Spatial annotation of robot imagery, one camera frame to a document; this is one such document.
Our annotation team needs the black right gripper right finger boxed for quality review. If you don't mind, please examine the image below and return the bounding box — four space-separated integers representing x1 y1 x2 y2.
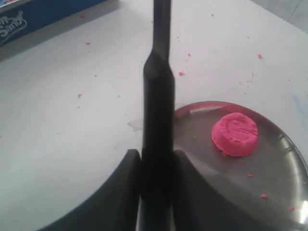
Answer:
172 150 301 231

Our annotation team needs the blue sand box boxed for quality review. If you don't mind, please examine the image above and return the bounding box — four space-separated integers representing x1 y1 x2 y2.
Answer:
0 0 121 47

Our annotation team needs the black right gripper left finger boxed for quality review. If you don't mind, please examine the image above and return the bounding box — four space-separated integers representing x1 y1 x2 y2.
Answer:
43 149 141 231

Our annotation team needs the pink dough piece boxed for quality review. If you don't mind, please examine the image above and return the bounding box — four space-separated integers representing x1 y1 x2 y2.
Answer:
211 113 258 157

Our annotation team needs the round steel plate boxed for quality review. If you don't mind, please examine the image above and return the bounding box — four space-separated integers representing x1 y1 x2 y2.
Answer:
174 101 308 231

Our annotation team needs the black serrated knife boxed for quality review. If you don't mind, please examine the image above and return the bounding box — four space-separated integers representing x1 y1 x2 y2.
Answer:
139 0 175 231

